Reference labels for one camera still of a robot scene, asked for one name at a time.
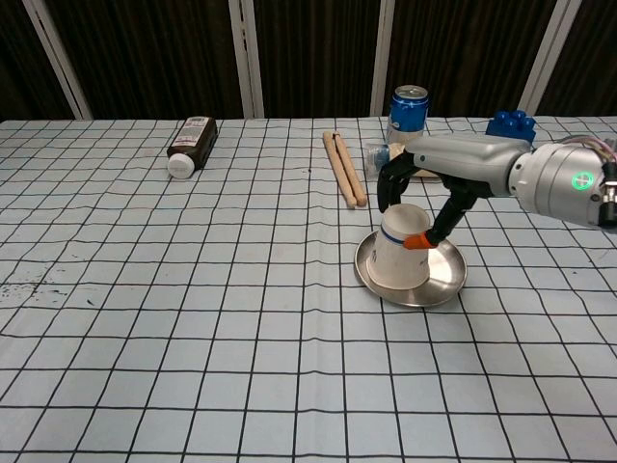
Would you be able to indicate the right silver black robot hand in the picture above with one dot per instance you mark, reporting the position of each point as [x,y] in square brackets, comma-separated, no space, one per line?
[463,159]

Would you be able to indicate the silver metal plate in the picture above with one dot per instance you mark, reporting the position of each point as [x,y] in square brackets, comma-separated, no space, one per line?
[443,280]

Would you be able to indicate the white paper cup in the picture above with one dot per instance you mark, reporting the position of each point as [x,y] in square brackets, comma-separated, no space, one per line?
[397,263]

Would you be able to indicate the blue toy building block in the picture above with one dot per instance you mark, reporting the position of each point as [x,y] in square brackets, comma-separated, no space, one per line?
[511,126]

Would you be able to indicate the blue soda can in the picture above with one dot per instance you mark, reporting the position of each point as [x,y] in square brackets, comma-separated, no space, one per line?
[409,116]

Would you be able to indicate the mayonnaise squeeze bottle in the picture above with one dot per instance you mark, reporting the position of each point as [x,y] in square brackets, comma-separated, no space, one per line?
[378,156]

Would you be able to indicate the brown bottle white cap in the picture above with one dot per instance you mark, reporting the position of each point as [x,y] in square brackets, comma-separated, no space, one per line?
[193,142]

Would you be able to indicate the light blue checkered tablecloth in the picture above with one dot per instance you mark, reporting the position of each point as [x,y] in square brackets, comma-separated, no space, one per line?
[193,313]

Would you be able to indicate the white metal frame post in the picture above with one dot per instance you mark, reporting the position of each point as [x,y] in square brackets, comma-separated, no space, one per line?
[58,58]
[549,43]
[383,48]
[246,58]

